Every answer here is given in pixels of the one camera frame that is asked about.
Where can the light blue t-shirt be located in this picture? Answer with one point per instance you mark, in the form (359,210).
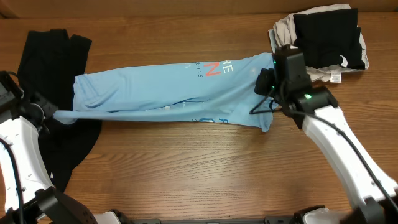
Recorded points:
(214,92)

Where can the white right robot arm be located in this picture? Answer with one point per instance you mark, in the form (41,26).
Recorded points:
(371,192)

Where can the grey folded garment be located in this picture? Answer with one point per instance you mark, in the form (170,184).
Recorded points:
(273,42)

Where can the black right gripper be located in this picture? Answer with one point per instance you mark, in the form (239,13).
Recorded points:
(261,88)

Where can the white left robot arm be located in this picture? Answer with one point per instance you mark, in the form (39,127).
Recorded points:
(30,195)

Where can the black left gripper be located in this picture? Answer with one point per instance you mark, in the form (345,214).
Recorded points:
(48,106)

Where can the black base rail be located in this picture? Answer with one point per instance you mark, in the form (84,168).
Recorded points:
(267,220)

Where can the black folded garment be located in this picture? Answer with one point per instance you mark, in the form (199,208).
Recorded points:
(328,38)

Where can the beige folded garment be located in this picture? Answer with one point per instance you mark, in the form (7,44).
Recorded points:
(285,35)

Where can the black garment on left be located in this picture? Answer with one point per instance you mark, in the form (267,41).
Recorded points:
(50,62)

